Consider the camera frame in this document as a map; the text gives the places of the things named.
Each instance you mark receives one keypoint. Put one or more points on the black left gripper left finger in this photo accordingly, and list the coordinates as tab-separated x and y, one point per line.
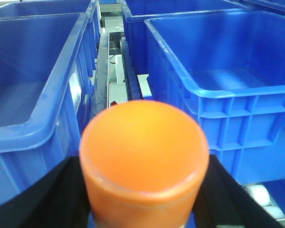
58	200

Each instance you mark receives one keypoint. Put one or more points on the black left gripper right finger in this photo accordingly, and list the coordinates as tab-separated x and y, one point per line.
223	203

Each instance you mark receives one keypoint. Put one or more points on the orange cylindrical capacitor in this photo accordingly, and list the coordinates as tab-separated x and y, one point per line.
143	164

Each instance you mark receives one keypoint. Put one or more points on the blue bin front left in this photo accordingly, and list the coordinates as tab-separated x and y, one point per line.
44	96

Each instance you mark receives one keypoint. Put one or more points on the blue bin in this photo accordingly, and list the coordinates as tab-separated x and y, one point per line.
227	71
44	96
49	7
135	12

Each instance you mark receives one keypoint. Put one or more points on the blue bin front right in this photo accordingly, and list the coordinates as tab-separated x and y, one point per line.
227	71

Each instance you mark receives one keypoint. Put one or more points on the blue bin rear left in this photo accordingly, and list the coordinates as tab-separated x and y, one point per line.
49	7

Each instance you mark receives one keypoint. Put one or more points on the blue bin rear right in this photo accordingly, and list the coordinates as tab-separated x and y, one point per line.
135	12

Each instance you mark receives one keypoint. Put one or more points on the steel shelf divider rail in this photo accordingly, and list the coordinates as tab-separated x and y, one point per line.
100	98

